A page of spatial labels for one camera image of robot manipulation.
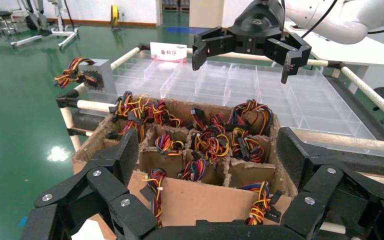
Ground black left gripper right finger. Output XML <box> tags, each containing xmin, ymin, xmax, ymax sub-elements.
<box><xmin>276</xmin><ymin>127</ymin><xmax>384</xmax><ymax>240</ymax></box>

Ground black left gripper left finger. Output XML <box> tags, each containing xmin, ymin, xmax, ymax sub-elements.
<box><xmin>19</xmin><ymin>128</ymin><xmax>160</xmax><ymax>240</ymax></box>

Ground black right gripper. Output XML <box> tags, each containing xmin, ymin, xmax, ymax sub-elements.
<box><xmin>191</xmin><ymin>0</ymin><xmax>312</xmax><ymax>85</ymax></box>

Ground clear acrylic divider tray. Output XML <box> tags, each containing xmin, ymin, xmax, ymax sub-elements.
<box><xmin>89</xmin><ymin>54</ymin><xmax>384</xmax><ymax>158</ymax></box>

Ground white rack leg pipe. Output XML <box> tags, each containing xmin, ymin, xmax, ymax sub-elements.
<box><xmin>60</xmin><ymin>107</ymin><xmax>82</xmax><ymax>153</ymax></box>

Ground white sign with red characters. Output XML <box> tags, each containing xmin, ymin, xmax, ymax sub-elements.
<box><xmin>149</xmin><ymin>42</ymin><xmax>188</xmax><ymax>62</ymax></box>

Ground stacked wooden pallets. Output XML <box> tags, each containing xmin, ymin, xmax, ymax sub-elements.
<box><xmin>161</xmin><ymin>0</ymin><xmax>190</xmax><ymax>12</ymax></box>

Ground brown cardboard divider box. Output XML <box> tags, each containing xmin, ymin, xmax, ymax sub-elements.
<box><xmin>72</xmin><ymin>97</ymin><xmax>299</xmax><ymax>240</ymax></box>

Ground yellow round floor fan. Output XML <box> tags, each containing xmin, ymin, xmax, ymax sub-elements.
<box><xmin>110</xmin><ymin>4</ymin><xmax>120</xmax><ymax>31</ymax></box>

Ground black seat metal stool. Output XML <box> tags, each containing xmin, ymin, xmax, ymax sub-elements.
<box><xmin>0</xmin><ymin>9</ymin><xmax>21</xmax><ymax>37</ymax></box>

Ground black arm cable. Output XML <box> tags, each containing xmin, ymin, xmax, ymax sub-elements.
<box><xmin>299</xmin><ymin>0</ymin><xmax>340</xmax><ymax>39</ymax></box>

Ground white machine base frame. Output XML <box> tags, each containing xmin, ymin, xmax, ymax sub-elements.
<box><xmin>9</xmin><ymin>0</ymin><xmax>80</xmax><ymax>51</ymax></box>

